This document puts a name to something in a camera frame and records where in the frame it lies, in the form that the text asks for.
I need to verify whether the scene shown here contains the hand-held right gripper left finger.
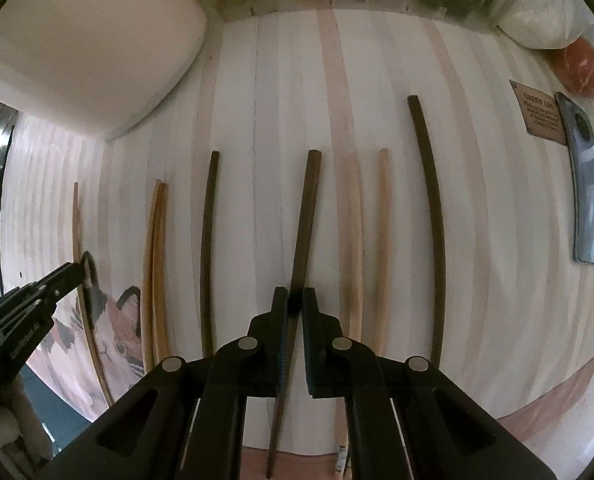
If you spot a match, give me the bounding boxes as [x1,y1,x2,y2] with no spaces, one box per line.
[37,287,290,480]

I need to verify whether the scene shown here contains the orange red packet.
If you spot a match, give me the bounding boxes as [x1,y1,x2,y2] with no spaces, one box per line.
[549,37,594,98]

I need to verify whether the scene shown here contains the light brown wooden chopstick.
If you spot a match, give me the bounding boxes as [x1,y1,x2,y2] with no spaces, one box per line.
[72,181,115,408]

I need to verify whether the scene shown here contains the brown card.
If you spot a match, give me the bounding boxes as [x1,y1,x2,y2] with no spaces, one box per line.
[509,80,570,147]

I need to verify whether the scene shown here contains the white chopstick holder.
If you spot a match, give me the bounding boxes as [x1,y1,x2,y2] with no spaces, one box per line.
[0,0,209,141]

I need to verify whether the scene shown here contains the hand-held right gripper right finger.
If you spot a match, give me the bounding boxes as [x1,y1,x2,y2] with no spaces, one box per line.
[302,287,558,480]

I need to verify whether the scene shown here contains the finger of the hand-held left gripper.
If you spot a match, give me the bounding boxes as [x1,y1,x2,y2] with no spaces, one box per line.
[40,274,87,313]
[7,261,87,302]

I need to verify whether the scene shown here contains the dark brown chopstick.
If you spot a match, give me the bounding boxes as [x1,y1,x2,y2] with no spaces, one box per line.
[264,149,323,479]
[407,95,448,371]
[199,150,221,358]

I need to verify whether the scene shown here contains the pale chopstick with printed end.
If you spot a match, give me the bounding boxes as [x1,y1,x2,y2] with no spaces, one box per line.
[334,152,365,478]

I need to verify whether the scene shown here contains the blue smartphone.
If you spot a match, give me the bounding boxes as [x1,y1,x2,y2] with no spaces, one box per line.
[554,91,594,265]

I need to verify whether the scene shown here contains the white rice bag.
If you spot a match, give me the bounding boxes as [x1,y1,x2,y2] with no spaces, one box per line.
[497,0,590,51]

